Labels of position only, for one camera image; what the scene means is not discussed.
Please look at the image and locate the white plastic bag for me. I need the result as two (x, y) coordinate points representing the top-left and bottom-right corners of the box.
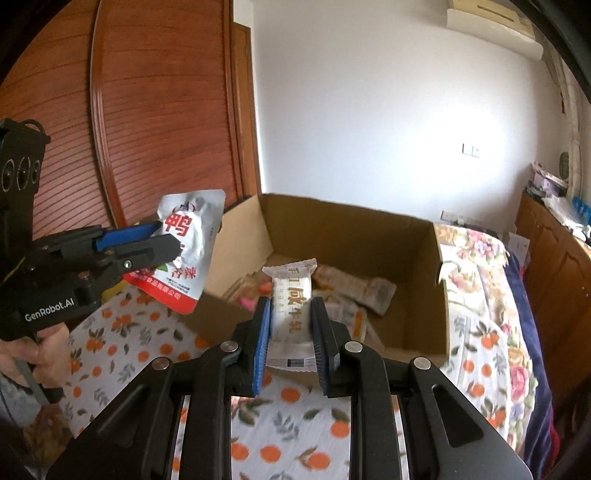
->
(542, 194), (587, 227)

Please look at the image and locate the golden brown snack packet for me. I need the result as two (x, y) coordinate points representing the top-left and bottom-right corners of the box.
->
(224, 272), (271, 303)

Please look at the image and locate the white nougat candy bar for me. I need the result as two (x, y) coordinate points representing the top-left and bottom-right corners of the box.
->
(262, 258), (319, 372)

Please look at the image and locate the wooden wardrobe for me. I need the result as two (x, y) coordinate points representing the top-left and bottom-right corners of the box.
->
(0, 0), (264, 232)

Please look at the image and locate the floral blanket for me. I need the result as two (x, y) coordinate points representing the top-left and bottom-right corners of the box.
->
(434, 220), (555, 467)

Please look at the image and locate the beige curtain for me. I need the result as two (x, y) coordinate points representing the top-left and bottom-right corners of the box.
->
(545, 46), (585, 195)

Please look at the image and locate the person's left hand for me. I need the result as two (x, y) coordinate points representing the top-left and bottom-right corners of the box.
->
(0, 323), (71, 402)

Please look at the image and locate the orange fruit print cloth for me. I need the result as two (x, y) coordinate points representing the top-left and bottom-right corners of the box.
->
(60, 286), (539, 480)

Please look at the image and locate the white paper sheet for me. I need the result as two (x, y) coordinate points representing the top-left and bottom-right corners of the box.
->
(508, 231), (532, 268)

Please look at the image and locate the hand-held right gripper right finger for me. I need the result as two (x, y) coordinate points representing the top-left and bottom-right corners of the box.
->
(309, 298), (534, 480)

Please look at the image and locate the white red snack pouch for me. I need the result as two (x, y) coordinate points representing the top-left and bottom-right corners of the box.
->
(122, 189), (227, 315)

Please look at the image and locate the brown cardboard box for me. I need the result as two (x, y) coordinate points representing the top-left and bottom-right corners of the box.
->
(178, 193), (452, 385)

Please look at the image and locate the stack of boxes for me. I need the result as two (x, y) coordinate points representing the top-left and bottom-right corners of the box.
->
(526, 161), (568, 199)

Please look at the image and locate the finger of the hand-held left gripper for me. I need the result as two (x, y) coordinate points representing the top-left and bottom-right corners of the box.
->
(36, 220), (163, 265)
(78, 234), (182, 297)

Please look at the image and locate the white air conditioner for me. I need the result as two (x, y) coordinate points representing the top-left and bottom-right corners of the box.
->
(445, 0), (546, 61)

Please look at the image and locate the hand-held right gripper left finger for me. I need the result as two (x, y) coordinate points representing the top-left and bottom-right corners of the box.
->
(46, 296), (273, 480)

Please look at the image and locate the wooden cabinet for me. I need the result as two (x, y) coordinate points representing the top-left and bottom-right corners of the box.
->
(513, 191), (591, 333)

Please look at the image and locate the beige snack packet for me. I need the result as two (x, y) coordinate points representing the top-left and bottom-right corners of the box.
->
(314, 265), (398, 317)
(325, 295), (370, 344)

